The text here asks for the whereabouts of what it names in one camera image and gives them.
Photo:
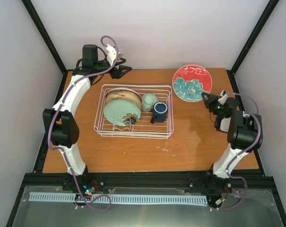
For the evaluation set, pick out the beige bird painted plate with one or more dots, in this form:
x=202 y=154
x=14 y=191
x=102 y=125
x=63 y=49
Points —
x=129 y=98

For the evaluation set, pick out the black enclosure frame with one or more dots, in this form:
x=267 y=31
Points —
x=43 y=37

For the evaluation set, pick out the white wire dish rack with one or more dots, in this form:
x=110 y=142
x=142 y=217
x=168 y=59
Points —
x=143 y=128

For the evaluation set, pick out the light blue cable duct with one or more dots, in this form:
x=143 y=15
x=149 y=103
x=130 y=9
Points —
x=123 y=198

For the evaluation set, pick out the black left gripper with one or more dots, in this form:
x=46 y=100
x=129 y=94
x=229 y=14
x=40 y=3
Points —
x=116 y=73

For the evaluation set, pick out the floral patterned plate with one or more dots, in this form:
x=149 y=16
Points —
x=121 y=89

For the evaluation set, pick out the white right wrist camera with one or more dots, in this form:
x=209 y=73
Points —
x=223 y=97

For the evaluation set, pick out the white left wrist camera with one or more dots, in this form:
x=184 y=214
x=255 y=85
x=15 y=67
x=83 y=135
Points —
x=112 y=54

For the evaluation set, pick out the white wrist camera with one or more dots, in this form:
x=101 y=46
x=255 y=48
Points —
x=223 y=97
x=112 y=54

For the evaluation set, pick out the dark blue ceramic mug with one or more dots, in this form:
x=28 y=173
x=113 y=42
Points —
x=159 y=113

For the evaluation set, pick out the plain green plate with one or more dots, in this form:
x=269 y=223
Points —
x=121 y=112

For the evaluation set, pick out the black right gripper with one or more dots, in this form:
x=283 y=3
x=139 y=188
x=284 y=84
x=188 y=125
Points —
x=211 y=98

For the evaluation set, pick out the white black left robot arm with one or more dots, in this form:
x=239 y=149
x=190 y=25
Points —
x=60 y=125

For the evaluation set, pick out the green floral ceramic bowl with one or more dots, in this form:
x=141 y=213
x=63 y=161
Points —
x=148 y=102

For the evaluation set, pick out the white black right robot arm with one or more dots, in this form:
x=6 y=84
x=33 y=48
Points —
x=244 y=134

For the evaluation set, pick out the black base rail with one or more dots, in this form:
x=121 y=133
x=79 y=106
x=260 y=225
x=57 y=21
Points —
x=190 y=180

